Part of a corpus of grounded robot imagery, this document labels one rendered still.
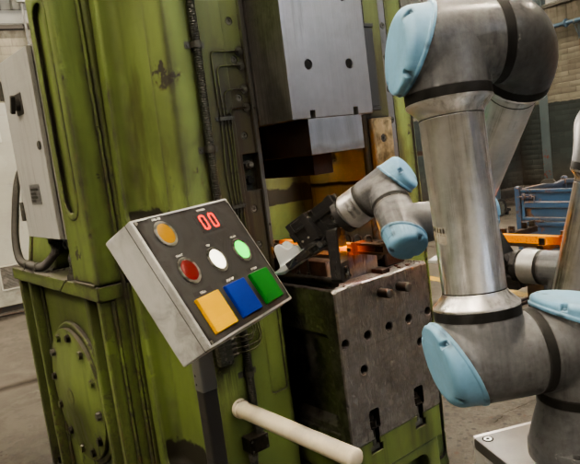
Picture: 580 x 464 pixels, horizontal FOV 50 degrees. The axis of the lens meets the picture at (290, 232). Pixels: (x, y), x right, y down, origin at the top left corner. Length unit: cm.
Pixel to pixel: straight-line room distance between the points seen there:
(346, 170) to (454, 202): 127
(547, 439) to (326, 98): 107
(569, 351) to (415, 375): 107
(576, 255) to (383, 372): 76
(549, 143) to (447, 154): 1014
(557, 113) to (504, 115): 986
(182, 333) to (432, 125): 60
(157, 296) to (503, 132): 66
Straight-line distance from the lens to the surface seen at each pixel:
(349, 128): 176
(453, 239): 83
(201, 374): 138
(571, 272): 124
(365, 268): 180
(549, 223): 569
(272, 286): 137
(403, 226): 112
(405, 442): 195
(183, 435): 210
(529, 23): 88
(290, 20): 168
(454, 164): 83
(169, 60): 162
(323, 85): 171
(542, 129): 1102
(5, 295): 686
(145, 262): 118
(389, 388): 184
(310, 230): 125
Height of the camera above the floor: 129
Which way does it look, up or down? 8 degrees down
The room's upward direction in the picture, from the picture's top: 7 degrees counter-clockwise
